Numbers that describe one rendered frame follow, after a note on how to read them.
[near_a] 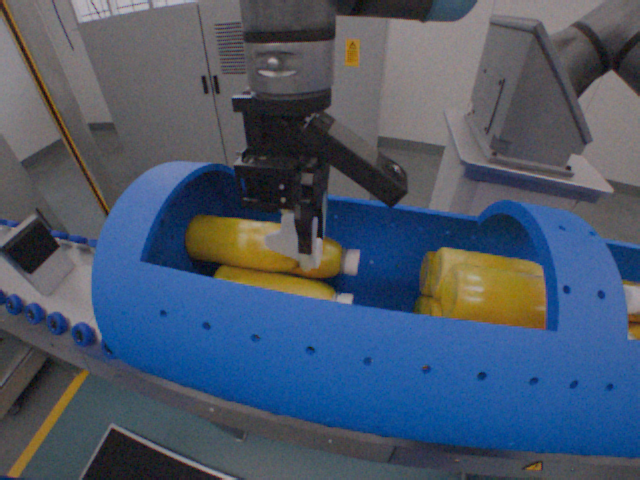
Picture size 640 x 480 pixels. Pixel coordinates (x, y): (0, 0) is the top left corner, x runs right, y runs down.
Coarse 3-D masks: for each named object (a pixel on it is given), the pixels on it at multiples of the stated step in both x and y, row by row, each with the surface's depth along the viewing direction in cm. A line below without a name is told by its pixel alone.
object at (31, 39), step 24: (0, 0) 41; (24, 0) 44; (24, 24) 45; (24, 48) 48; (48, 48) 51; (48, 72) 53; (48, 96) 56; (72, 96) 61; (72, 120) 62; (72, 144) 65; (96, 144) 71; (96, 168) 73; (96, 192) 77
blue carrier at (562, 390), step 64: (128, 192) 26; (192, 192) 37; (128, 256) 23; (384, 256) 45; (512, 256) 41; (576, 256) 20; (128, 320) 23; (192, 320) 22; (256, 320) 21; (320, 320) 20; (384, 320) 19; (448, 320) 19; (576, 320) 17; (192, 384) 25; (256, 384) 22; (320, 384) 21; (384, 384) 20; (448, 384) 19; (512, 384) 18; (576, 384) 17; (512, 448) 21; (576, 448) 20
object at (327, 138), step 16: (320, 112) 26; (320, 128) 24; (336, 128) 26; (304, 144) 25; (320, 144) 25; (336, 144) 24; (352, 144) 25; (368, 144) 28; (336, 160) 25; (352, 160) 25; (368, 160) 25; (384, 160) 27; (352, 176) 26; (368, 176) 26; (384, 176) 25; (400, 176) 26; (384, 192) 26; (400, 192) 26
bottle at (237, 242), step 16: (192, 224) 37; (208, 224) 37; (224, 224) 37; (240, 224) 37; (256, 224) 37; (272, 224) 37; (192, 240) 37; (208, 240) 36; (224, 240) 36; (240, 240) 35; (256, 240) 35; (192, 256) 38; (208, 256) 37; (224, 256) 36; (240, 256) 36; (256, 256) 35; (272, 256) 35; (272, 272) 38
